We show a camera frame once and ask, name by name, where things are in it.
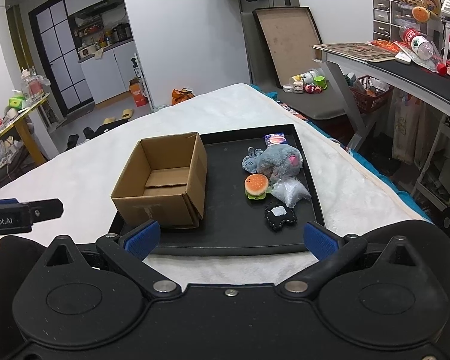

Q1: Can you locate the black stitched felt pillow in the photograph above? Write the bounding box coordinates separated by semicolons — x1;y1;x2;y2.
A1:
265;203;297;233

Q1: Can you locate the green toy cup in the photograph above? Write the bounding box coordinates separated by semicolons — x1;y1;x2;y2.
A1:
314;76;328;90

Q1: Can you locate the orange cardboard box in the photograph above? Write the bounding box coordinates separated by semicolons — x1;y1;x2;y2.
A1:
129;77;148;107

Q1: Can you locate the purple tissue pack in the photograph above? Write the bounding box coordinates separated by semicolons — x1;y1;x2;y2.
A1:
264;133;288;147

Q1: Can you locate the hamburger plush toy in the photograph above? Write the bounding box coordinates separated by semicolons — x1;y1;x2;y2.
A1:
244;173;269;200

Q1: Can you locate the brown patterned mat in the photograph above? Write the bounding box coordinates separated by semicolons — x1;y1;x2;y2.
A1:
313;42;397;63

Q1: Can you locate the clear plastic bag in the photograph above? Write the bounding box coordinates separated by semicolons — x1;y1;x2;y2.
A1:
269;177;311;208

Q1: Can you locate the yellow side table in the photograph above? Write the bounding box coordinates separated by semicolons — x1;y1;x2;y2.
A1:
0;94;49;166

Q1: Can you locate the grey desk with black mat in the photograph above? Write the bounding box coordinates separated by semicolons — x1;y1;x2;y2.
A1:
314;45;450;150

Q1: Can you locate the black rectangular tray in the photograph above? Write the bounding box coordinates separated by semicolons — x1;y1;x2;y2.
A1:
110;124;324;256

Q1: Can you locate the plastic water bottle red label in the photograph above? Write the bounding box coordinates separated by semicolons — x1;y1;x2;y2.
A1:
399;26;448;77

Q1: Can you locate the orange bag on floor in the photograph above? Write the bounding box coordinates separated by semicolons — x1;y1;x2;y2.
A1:
171;88;195;105

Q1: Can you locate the large brown framed board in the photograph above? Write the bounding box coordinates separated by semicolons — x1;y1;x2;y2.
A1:
253;7;322;86

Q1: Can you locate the grey drawer organizer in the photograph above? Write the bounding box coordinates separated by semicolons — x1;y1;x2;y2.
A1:
372;0;426;41

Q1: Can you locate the brown cardboard box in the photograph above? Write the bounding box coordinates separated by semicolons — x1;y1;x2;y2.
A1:
111;133;207;228

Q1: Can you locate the grey plush mouse toy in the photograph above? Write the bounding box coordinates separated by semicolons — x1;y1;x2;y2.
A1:
256;144;303;183

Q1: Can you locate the blue-grey bunny felt toy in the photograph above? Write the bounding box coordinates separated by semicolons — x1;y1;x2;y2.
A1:
242;147;263;174

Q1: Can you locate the red plastic basket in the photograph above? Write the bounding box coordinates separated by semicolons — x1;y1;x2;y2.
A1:
349;76;394;114

